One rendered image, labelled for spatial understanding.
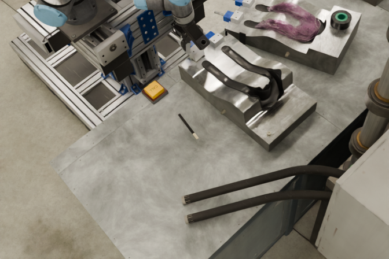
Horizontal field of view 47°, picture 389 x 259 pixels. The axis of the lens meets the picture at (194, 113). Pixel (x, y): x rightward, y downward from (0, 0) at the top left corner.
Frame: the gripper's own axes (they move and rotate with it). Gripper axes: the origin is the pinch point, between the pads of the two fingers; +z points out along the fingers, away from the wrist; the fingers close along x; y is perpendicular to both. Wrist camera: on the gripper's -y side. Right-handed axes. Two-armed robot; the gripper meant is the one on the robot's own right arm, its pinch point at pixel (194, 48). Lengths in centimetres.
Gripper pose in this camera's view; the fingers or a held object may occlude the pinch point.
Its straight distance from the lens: 180.7
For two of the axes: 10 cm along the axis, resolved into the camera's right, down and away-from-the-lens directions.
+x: -7.3, 6.6, -1.8
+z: 1.2, 3.8, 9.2
